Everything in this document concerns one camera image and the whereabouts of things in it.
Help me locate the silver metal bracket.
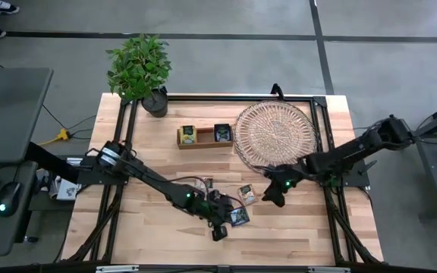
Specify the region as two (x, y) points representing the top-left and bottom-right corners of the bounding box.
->
(96, 265), (140, 273)
(308, 266), (352, 273)

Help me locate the white cardboard box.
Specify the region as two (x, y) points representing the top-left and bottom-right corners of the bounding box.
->
(36, 168), (83, 202)

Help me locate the black metal stand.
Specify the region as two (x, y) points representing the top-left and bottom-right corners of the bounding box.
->
(394, 96), (437, 219)

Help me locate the black aluminium table frame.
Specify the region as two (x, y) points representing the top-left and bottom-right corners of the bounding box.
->
(61, 93), (385, 266)

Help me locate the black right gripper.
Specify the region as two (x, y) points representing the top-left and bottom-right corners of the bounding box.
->
(262, 170), (297, 204)

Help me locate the wooden tea organizer box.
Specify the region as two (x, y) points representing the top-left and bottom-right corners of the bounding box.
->
(176, 124), (235, 149)

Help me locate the yellow extension cord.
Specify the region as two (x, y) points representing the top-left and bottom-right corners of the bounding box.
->
(38, 127), (71, 147)

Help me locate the black desk leg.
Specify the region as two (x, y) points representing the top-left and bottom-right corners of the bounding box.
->
(24, 141), (80, 185)

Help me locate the black table clamp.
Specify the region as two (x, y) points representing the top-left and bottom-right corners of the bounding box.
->
(270, 83), (286, 100)

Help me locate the dark blue tea packet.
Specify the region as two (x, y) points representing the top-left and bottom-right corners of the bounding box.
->
(230, 206), (251, 228)
(213, 124), (233, 143)

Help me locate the black lever handle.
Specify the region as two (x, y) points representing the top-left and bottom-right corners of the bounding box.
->
(357, 158), (378, 176)

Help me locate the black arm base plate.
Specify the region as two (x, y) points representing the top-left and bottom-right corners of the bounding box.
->
(77, 155), (133, 187)
(315, 156), (371, 188)

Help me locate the round woven wicker tray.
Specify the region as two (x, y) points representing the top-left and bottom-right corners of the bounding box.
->
(233, 99), (318, 178)

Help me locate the yellow-green tea packet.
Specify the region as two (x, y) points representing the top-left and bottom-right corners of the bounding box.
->
(179, 124), (197, 145)

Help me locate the silver packet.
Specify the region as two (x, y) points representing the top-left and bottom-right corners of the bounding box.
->
(237, 184), (259, 206)

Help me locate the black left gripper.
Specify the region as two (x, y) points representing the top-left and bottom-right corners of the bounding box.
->
(205, 189), (242, 228)

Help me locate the black lit computer mouse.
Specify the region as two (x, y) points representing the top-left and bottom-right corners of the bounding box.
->
(0, 181), (23, 218)

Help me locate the green potted plant black pot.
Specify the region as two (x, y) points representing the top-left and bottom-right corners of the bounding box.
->
(105, 33), (173, 118)

